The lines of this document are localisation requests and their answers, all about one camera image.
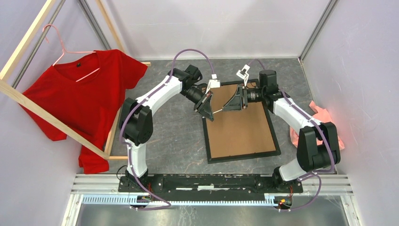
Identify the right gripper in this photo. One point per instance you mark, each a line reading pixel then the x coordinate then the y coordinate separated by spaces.
pixel 239 99

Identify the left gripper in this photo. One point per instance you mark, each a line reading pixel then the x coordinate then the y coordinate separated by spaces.
pixel 204 108

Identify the black picture frame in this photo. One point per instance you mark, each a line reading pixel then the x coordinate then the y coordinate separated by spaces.
pixel 240 135

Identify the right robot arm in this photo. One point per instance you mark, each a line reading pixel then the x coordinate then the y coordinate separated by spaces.
pixel 318 146

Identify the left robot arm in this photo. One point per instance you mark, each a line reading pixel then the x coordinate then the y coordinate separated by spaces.
pixel 136 125

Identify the red t-shirt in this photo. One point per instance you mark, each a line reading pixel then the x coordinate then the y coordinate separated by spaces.
pixel 88 107

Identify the pink clothes hanger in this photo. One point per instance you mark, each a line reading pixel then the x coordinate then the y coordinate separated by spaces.
pixel 65 51

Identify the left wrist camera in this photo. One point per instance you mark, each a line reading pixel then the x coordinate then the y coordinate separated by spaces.
pixel 213 83

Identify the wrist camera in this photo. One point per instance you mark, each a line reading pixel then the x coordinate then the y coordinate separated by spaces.
pixel 213 83
pixel 243 74

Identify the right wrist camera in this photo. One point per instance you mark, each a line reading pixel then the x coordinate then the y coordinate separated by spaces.
pixel 243 74

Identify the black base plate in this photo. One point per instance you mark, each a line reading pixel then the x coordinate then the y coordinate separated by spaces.
pixel 210 187

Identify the white cable duct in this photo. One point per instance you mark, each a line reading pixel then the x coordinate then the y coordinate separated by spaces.
pixel 129 199

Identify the wooden rack frame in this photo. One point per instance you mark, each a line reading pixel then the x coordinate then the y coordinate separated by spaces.
pixel 77 36

